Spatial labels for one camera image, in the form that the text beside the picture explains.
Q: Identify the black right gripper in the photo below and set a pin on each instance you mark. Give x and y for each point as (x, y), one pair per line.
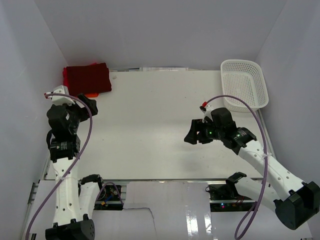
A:
(198, 132)

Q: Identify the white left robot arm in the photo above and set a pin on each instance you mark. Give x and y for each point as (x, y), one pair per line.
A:
(75, 199)

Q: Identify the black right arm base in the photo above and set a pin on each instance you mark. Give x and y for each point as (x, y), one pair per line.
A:
(222, 201)

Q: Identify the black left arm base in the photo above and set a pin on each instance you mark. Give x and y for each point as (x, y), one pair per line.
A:
(109, 199)

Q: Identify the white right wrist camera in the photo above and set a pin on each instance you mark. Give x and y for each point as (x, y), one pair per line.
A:
(206, 110)

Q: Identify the folded bright red t-shirt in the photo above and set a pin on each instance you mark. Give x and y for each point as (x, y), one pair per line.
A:
(65, 77)

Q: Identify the white perforated plastic basket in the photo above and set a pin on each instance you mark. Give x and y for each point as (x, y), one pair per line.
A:
(243, 83)

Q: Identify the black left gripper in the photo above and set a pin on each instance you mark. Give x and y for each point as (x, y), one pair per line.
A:
(83, 110)

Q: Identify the dark red t-shirt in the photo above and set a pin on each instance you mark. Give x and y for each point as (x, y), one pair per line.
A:
(88, 79)

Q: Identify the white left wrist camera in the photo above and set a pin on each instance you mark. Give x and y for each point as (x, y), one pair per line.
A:
(59, 96)

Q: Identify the folded orange t-shirt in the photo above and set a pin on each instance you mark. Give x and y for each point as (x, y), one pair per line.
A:
(91, 95)

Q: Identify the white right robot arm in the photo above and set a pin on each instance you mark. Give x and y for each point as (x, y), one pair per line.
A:
(292, 200)

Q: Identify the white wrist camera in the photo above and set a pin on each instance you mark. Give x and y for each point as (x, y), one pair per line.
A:
(59, 96)
(206, 110)

